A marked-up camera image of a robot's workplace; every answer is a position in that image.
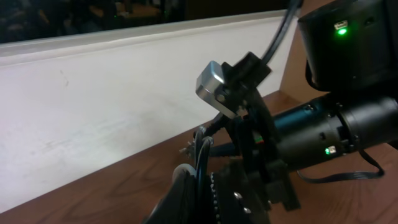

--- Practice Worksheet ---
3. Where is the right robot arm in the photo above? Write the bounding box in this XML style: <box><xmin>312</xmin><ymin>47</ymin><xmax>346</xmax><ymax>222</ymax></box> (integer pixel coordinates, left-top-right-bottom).
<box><xmin>196</xmin><ymin>1</ymin><xmax>397</xmax><ymax>210</ymax></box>

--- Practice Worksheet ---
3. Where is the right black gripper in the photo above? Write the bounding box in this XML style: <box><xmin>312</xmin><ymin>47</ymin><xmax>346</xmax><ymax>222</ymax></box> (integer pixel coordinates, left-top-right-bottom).
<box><xmin>203</xmin><ymin>91</ymin><xmax>300</xmax><ymax>211</ymax></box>

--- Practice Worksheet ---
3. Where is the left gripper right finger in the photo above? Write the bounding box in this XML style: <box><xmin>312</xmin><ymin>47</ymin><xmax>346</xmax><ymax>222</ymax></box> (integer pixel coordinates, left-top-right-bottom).
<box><xmin>212</xmin><ymin>161</ymin><xmax>270</xmax><ymax>224</ymax></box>

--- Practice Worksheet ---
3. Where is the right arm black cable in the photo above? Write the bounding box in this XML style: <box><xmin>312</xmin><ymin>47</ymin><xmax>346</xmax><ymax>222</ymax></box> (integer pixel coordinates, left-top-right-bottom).
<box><xmin>222</xmin><ymin>0</ymin><xmax>304</xmax><ymax>91</ymax></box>

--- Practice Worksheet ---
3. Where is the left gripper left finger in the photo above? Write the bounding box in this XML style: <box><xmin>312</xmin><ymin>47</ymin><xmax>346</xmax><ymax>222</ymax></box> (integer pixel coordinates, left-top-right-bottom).
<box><xmin>142</xmin><ymin>170</ymin><xmax>196</xmax><ymax>224</ymax></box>

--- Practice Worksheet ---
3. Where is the black USB cable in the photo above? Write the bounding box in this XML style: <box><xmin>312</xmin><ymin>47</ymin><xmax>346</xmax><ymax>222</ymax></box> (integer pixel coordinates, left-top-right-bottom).
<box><xmin>192</xmin><ymin>126</ymin><xmax>215</xmax><ymax>218</ymax></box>

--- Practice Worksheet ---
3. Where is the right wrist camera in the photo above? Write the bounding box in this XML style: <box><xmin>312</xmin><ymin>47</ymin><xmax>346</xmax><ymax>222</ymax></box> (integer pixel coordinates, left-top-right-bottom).
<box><xmin>195</xmin><ymin>61</ymin><xmax>237</xmax><ymax>119</ymax></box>

